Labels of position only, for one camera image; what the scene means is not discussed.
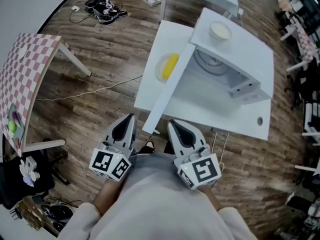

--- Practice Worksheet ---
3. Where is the grey fruit tray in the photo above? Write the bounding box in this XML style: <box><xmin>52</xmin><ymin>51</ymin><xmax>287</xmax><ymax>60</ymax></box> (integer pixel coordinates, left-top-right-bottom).
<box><xmin>5</xmin><ymin>103</ymin><xmax>26</xmax><ymax>149</ymax></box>

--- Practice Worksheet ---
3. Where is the white microwave housing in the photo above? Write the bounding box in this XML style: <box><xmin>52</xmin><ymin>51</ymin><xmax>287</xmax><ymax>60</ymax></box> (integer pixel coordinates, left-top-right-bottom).
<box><xmin>188</xmin><ymin>7</ymin><xmax>275</xmax><ymax>106</ymax></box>

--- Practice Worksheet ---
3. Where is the black office chair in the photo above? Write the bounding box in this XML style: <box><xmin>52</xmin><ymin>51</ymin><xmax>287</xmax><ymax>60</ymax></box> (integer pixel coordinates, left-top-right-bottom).
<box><xmin>0</xmin><ymin>140</ymin><xmax>70</xmax><ymax>211</ymax></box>

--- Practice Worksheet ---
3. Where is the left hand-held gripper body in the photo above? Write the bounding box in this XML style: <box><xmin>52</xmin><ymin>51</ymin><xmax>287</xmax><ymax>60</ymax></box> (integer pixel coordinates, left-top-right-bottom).
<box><xmin>89</xmin><ymin>140</ymin><xmax>138</xmax><ymax>183</ymax></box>

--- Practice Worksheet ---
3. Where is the pink checkered table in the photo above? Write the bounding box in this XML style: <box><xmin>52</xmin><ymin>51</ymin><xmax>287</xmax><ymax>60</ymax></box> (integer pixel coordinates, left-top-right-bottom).
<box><xmin>0</xmin><ymin>32</ymin><xmax>92</xmax><ymax>160</ymax></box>

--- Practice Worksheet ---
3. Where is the yellow oblong food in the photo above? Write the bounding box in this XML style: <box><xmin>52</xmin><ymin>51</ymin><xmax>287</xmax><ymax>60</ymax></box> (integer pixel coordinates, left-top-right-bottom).
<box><xmin>161</xmin><ymin>53</ymin><xmax>180</xmax><ymax>80</ymax></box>

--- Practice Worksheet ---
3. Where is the checkered cloth table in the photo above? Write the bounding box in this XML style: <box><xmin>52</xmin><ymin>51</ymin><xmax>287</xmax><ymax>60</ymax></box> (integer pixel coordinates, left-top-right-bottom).
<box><xmin>279</xmin><ymin>23</ymin><xmax>320</xmax><ymax>72</ymax></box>

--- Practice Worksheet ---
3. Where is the black swivel chair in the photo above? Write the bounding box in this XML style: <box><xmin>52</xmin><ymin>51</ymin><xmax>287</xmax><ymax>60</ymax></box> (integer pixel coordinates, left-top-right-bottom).
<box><xmin>286</xmin><ymin>57</ymin><xmax>320</xmax><ymax>110</ymax></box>

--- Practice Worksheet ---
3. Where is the person's left forearm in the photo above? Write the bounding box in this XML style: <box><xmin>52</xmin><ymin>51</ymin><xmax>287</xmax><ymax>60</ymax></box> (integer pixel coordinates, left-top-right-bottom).
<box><xmin>91</xmin><ymin>177</ymin><xmax>126</xmax><ymax>216</ymax></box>

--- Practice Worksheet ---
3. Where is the long white floor cable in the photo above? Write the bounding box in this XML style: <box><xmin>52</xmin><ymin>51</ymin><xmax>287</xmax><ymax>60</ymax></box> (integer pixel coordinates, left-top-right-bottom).
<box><xmin>34</xmin><ymin>75</ymin><xmax>144</xmax><ymax>102</ymax></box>

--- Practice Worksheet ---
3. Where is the white bowl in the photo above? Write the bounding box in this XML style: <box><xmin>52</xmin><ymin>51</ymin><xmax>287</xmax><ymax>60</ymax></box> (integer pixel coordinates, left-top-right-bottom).
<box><xmin>208</xmin><ymin>20</ymin><xmax>233</xmax><ymax>42</ymax></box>

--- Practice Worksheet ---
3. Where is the glass microwave turntable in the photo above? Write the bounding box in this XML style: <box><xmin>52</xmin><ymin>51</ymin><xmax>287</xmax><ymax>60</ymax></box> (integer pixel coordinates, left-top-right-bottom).
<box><xmin>194</xmin><ymin>50</ymin><xmax>230</xmax><ymax>77</ymax></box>

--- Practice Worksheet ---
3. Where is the black floor gear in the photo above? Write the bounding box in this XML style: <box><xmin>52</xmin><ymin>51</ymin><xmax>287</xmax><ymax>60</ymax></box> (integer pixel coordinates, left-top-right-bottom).
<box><xmin>39</xmin><ymin>201</ymin><xmax>76</xmax><ymax>232</ymax></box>

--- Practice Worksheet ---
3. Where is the purple fruit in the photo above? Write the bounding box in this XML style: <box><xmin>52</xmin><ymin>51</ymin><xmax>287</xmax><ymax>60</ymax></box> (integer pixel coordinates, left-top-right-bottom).
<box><xmin>11</xmin><ymin>111</ymin><xmax>22</xmax><ymax>125</ymax></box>

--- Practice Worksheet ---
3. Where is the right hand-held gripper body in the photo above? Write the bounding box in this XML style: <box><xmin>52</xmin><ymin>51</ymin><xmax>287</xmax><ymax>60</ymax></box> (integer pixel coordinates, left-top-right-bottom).
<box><xmin>173</xmin><ymin>144</ymin><xmax>222</xmax><ymax>191</ymax></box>

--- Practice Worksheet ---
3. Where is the white table with grommet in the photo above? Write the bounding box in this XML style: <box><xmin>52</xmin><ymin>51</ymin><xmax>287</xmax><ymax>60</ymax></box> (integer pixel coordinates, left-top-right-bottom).
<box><xmin>133</xmin><ymin>19</ymin><xmax>273</xmax><ymax>142</ymax></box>

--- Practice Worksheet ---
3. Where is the white microwave door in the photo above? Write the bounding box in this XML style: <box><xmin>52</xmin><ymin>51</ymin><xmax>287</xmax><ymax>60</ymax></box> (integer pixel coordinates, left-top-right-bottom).
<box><xmin>141</xmin><ymin>43</ymin><xmax>198</xmax><ymax>135</ymax></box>

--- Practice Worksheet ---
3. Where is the white power cable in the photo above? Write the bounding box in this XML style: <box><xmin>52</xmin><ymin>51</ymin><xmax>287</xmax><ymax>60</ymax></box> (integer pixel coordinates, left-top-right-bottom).
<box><xmin>218</xmin><ymin>132</ymin><xmax>230</xmax><ymax>172</ymax></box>
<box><xmin>211</xmin><ymin>131</ymin><xmax>219</xmax><ymax>157</ymax></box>

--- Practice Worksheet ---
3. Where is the person's right forearm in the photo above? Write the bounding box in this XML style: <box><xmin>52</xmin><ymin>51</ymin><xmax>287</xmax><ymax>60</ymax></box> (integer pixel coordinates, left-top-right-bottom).
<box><xmin>198</xmin><ymin>183</ymin><xmax>223</xmax><ymax>211</ymax></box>

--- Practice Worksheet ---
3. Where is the white gadget cluster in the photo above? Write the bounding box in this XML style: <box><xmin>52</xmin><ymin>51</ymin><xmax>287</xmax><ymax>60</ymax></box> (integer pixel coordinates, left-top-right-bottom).
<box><xmin>19</xmin><ymin>155</ymin><xmax>41</xmax><ymax>187</ymax></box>

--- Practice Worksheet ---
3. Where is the black equipment heap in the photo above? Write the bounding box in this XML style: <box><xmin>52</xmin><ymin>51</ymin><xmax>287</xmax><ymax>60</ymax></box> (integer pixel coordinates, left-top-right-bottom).
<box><xmin>84</xmin><ymin>0</ymin><xmax>129</xmax><ymax>25</ymax></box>

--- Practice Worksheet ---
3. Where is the person's white sweater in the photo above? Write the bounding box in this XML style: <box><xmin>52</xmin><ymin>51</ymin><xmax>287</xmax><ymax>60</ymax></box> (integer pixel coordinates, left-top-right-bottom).
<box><xmin>57</xmin><ymin>152</ymin><xmax>258</xmax><ymax>240</ymax></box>

